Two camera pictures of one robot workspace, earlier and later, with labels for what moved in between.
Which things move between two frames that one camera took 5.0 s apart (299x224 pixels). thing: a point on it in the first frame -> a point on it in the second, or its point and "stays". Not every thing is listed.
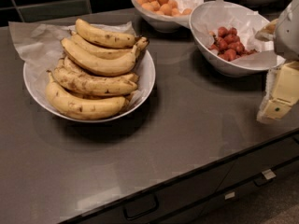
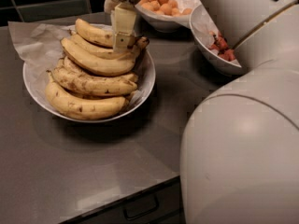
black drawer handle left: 141,207 stays
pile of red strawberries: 228,45 stays
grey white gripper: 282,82 -> 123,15
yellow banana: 109,39 stays
